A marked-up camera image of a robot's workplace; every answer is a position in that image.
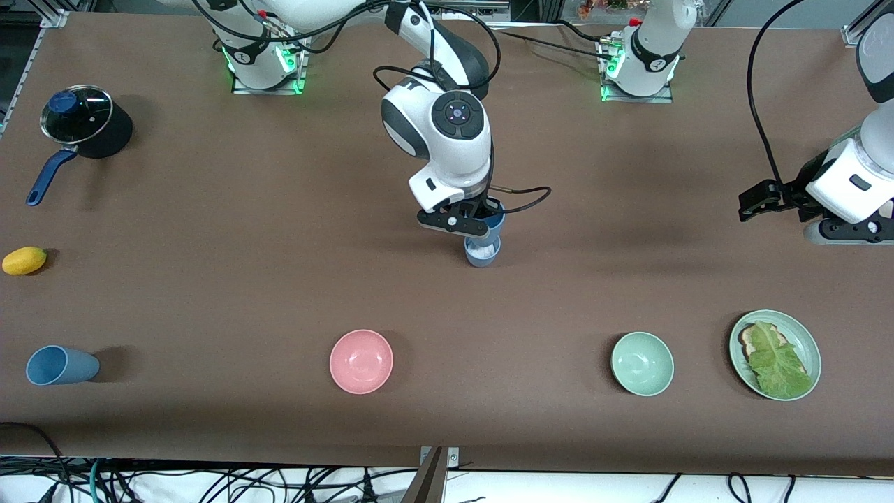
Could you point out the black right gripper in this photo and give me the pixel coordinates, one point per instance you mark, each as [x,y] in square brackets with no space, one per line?
[480,207]

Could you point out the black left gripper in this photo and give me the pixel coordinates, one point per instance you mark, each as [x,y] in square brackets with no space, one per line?
[797,193]

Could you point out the blue plastic cup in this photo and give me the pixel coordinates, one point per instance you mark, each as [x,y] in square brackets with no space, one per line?
[66,367]
[497,225]

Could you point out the blue cup holding white paper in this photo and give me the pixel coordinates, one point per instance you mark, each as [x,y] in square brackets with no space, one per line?
[482,261]

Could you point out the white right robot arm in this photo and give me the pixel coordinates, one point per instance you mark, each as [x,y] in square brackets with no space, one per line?
[447,140]

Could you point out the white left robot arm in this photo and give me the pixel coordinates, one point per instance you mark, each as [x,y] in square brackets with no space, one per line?
[852,168]

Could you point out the crumpled white paper ball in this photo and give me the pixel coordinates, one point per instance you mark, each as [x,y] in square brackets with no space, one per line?
[478,246]

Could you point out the mint green plate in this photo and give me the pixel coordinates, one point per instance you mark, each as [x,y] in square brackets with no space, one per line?
[803,335]

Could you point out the toasted bread slice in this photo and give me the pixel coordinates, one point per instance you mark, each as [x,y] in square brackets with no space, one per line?
[749,342]

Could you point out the green lettuce leaf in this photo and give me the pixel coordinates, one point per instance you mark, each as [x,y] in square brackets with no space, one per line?
[779,367]

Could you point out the pink bowl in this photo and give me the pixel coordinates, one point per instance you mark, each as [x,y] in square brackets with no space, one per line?
[361,362]

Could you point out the mint green bowl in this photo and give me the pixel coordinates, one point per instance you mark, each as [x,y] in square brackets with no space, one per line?
[642,364]

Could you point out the brown wooden beam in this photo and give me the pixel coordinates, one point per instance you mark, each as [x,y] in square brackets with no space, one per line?
[427,485]

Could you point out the dark blue saucepan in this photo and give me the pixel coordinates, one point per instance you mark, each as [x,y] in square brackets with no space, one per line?
[115,136]

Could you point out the glass lid with steel rim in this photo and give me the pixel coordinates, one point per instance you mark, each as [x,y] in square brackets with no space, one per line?
[80,115]

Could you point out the yellow lemon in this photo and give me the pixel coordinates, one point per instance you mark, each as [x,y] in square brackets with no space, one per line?
[24,260]

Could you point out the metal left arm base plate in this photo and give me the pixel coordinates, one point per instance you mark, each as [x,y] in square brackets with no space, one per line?
[663,98]

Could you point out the silver metal frame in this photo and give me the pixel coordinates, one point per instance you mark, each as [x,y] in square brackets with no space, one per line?
[454,8]

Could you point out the small metal table bracket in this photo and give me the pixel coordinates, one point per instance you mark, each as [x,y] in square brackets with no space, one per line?
[452,457]

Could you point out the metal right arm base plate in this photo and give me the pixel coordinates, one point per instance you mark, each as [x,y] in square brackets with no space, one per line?
[241,89]

